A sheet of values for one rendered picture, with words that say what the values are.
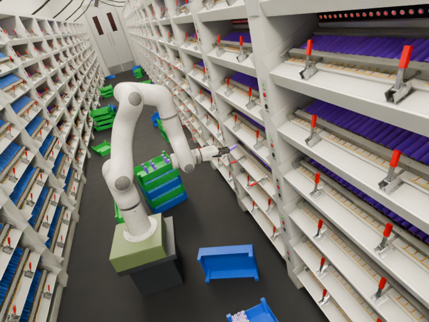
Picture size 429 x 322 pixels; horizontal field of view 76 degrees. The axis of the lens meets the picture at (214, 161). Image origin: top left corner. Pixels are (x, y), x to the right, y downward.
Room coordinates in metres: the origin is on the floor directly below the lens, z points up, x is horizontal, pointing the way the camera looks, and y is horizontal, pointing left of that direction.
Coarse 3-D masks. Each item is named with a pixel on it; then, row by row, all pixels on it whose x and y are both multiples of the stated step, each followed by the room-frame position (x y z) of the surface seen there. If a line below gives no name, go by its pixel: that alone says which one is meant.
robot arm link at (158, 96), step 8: (144, 88) 1.33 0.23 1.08; (152, 88) 1.32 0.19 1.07; (160, 88) 1.33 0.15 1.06; (144, 96) 1.33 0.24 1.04; (152, 96) 1.31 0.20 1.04; (160, 96) 1.31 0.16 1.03; (168, 96) 1.32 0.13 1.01; (144, 104) 1.34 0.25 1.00; (152, 104) 1.32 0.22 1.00; (160, 104) 1.31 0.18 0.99; (168, 104) 1.31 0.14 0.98; (160, 112) 1.32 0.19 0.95; (168, 112) 1.31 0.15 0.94; (176, 112) 1.34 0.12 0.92
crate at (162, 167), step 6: (168, 156) 2.03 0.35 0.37; (156, 162) 2.06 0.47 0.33; (162, 162) 2.04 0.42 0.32; (138, 168) 1.99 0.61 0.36; (150, 168) 2.00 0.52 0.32; (162, 168) 1.87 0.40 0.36; (168, 168) 1.89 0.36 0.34; (138, 174) 1.80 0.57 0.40; (144, 174) 1.92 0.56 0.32; (150, 174) 1.83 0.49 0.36; (156, 174) 1.85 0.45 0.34; (144, 180) 1.81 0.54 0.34
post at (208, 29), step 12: (192, 0) 1.58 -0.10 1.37; (192, 12) 1.63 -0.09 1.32; (204, 24) 1.57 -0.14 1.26; (216, 24) 1.58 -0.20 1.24; (228, 24) 1.59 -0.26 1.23; (204, 36) 1.57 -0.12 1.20; (216, 72) 1.57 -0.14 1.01; (216, 96) 1.56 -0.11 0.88; (228, 108) 1.57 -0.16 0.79; (228, 132) 1.57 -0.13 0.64; (240, 192) 1.57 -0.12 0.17; (240, 204) 1.61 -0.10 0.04
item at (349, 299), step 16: (304, 240) 0.87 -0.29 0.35; (304, 256) 0.81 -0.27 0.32; (320, 256) 0.77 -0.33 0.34; (320, 272) 0.70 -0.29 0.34; (336, 272) 0.68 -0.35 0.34; (336, 288) 0.63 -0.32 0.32; (352, 288) 0.60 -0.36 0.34; (352, 304) 0.56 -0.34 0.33; (368, 304) 0.52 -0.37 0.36; (352, 320) 0.51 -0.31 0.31; (368, 320) 0.49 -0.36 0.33; (384, 320) 0.46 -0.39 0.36
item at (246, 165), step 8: (232, 144) 1.57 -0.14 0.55; (240, 144) 1.56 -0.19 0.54; (232, 152) 1.53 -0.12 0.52; (240, 152) 1.48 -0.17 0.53; (248, 152) 1.44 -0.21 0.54; (248, 160) 1.36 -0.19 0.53; (248, 168) 1.30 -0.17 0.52; (256, 168) 1.26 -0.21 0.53; (256, 176) 1.20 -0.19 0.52; (272, 184) 1.09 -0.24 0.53; (272, 192) 1.04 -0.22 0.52
